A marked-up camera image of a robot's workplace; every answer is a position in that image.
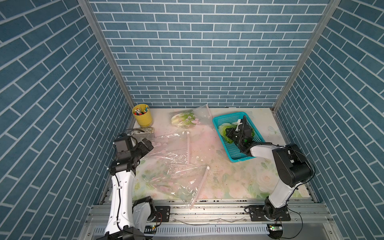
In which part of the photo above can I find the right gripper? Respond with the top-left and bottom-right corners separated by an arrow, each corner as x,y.
225,128 -> 244,148

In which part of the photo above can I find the chinese cabbage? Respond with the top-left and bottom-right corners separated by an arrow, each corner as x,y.
252,128 -> 265,143
171,112 -> 200,128
218,122 -> 243,146

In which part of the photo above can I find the zip-top bag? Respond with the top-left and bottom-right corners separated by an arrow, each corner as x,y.
142,164 -> 210,209
145,131 -> 191,164
170,104 -> 214,129

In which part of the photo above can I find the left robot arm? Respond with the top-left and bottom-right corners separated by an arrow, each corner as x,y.
100,133 -> 156,240

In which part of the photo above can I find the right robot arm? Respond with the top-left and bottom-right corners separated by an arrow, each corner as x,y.
224,116 -> 315,220

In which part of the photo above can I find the teal plastic basket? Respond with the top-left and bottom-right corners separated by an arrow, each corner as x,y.
213,112 -> 265,163

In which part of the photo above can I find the yellow pen cup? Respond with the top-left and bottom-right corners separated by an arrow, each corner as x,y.
132,104 -> 153,127

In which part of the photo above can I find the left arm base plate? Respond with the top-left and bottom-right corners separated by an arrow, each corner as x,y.
154,206 -> 171,223

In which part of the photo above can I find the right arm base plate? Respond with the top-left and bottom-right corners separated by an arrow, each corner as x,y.
245,205 -> 291,222

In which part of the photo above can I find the white vented cable duct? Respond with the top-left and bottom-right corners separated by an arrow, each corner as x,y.
92,224 -> 271,237

